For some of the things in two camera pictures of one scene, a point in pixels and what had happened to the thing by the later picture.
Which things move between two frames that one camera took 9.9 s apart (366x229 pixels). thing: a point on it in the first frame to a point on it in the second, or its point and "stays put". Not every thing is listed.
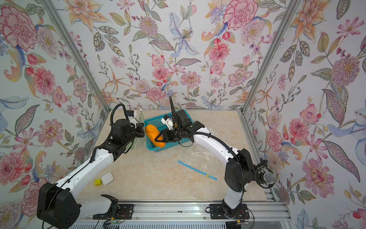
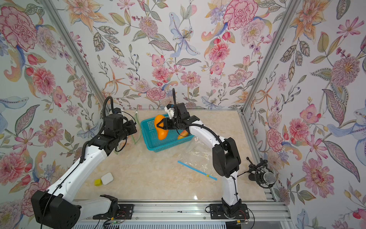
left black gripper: x=140 y=128 to x=131 y=125
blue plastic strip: x=195 y=158 stays put
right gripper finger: x=168 y=137 to x=168 y=125
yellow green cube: x=98 y=182 stays put
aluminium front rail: x=189 y=214 stays put
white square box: x=107 y=178 stays put
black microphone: x=265 y=177 stays put
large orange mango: x=153 y=132 to x=162 y=133
